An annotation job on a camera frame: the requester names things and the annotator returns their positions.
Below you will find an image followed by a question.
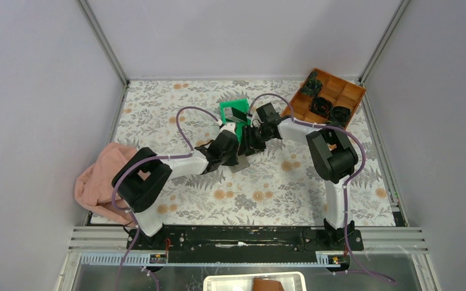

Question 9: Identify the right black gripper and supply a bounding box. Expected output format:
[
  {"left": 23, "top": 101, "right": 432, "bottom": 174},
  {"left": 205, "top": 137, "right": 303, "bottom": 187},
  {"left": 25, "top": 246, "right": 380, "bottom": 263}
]
[{"left": 237, "top": 125, "right": 270, "bottom": 158}]

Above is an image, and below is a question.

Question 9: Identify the grey blue card holder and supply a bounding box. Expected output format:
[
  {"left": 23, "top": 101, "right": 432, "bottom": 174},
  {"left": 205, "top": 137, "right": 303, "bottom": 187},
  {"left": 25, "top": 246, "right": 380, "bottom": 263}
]
[{"left": 229, "top": 155, "right": 250, "bottom": 173}]

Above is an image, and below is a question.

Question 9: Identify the green plastic bin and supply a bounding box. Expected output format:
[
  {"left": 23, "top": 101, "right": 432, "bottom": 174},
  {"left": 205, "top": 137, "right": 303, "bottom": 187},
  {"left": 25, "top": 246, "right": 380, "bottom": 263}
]
[{"left": 220, "top": 98, "right": 251, "bottom": 142}]

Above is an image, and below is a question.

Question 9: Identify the grey credit cards stack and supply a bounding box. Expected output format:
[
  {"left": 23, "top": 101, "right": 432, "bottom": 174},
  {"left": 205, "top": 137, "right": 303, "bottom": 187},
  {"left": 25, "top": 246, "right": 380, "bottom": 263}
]
[{"left": 222, "top": 107, "right": 248, "bottom": 124}]

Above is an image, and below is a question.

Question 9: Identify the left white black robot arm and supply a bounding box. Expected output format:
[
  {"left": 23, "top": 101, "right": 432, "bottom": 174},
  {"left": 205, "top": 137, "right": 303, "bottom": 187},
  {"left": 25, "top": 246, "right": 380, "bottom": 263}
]
[{"left": 112, "top": 122, "right": 239, "bottom": 249}]

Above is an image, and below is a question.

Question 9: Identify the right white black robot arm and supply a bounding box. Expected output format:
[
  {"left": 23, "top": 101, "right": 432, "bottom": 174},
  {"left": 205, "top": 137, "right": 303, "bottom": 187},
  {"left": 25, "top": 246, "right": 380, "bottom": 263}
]
[{"left": 240, "top": 103, "right": 359, "bottom": 250}]

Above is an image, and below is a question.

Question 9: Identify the black rosette middle left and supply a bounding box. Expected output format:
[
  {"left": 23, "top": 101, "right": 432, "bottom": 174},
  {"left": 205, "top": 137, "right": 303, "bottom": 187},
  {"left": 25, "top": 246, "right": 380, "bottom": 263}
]
[{"left": 310, "top": 96, "right": 333, "bottom": 118}]

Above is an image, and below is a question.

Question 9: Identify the black rosette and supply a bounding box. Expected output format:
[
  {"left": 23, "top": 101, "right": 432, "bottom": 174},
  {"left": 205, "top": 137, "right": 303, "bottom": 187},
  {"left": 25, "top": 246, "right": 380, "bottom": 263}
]
[
  {"left": 310, "top": 96, "right": 333, "bottom": 118},
  {"left": 329, "top": 106, "right": 351, "bottom": 127}
]

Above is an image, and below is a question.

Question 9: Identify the dark green rosette top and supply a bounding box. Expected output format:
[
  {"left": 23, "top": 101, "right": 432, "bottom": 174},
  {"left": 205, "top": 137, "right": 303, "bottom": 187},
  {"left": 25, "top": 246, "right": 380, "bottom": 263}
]
[{"left": 300, "top": 70, "right": 323, "bottom": 98}]

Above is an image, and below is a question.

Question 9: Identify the brown wooden compartment tray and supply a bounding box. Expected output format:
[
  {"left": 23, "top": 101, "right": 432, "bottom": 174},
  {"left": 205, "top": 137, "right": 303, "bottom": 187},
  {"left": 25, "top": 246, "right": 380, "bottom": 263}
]
[{"left": 281, "top": 68, "right": 366, "bottom": 128}]

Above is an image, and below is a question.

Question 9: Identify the black rosette middle right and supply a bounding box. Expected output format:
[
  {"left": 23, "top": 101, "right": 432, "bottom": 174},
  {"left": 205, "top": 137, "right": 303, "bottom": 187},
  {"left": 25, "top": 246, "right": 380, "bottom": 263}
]
[{"left": 329, "top": 106, "right": 351, "bottom": 127}]

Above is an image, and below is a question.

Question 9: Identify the pink cloth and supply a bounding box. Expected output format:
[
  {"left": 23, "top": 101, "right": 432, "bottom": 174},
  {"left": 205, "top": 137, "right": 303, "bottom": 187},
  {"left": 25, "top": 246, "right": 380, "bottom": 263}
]
[{"left": 75, "top": 142, "right": 138, "bottom": 226}]

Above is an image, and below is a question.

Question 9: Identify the brown object in basket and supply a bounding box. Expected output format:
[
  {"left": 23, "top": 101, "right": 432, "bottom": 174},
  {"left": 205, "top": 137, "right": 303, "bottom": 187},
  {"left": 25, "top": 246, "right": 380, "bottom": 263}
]
[{"left": 252, "top": 278, "right": 284, "bottom": 291}]

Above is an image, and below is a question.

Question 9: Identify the white plastic basket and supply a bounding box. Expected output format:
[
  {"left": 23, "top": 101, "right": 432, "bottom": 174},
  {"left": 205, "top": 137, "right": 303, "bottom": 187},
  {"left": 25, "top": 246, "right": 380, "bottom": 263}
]
[{"left": 203, "top": 272, "right": 306, "bottom": 290}]

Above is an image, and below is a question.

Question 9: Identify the black mounting base plate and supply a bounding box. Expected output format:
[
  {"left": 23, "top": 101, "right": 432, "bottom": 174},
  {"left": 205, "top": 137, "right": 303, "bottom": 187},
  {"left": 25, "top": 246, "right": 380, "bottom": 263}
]
[{"left": 127, "top": 225, "right": 364, "bottom": 264}]

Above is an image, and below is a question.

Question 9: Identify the aluminium rail frame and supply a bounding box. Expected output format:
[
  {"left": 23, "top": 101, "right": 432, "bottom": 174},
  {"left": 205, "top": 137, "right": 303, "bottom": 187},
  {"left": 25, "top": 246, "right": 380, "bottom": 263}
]
[{"left": 69, "top": 226, "right": 428, "bottom": 267}]

